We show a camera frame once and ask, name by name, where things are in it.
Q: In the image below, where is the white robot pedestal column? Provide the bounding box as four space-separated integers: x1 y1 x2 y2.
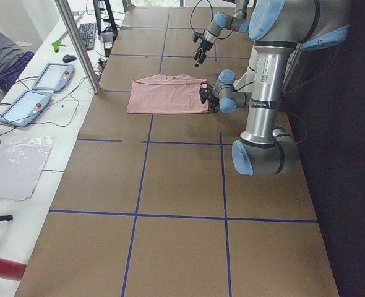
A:
234 48 258 92

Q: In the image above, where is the lower blue teach pendant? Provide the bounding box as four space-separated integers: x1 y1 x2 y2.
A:
0 90 52 127

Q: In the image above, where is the black keyboard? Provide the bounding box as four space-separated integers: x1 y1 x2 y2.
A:
79 23 97 50

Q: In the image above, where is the upper orange black usb hub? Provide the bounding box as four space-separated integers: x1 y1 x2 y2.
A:
97 58 107 71

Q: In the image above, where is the pink printed t-shirt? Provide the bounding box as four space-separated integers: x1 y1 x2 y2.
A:
126 74 207 114

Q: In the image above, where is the green clamp tool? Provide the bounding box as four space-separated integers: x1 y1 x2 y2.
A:
52 40 66 53

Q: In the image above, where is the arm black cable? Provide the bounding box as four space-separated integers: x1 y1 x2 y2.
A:
200 80 307 145
189 0 236 41

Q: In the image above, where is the blue teach pendant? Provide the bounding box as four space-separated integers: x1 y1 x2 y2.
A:
32 63 75 92
0 90 52 127

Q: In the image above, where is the red cylinder bottle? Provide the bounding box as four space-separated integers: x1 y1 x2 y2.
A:
0 258 27 281

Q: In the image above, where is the aluminium frame post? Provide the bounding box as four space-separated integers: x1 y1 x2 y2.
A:
55 0 101 94

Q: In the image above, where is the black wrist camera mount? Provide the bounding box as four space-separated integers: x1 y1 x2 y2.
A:
192 30 205 43
199 83 213 105

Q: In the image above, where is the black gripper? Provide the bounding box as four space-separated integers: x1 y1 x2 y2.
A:
194 39 214 67
207 92 220 113

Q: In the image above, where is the black monitor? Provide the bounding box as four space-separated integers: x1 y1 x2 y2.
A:
92 0 118 40

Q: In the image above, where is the upper blue teach pendant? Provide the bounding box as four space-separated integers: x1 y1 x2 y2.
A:
32 63 75 92

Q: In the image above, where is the black computer mouse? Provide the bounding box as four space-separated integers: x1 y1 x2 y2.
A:
62 54 77 64

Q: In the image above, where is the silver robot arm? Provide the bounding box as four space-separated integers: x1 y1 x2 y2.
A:
193 0 249 67
202 1 351 176

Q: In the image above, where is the clear plastic bag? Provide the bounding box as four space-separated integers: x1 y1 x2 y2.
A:
0 134 55 202

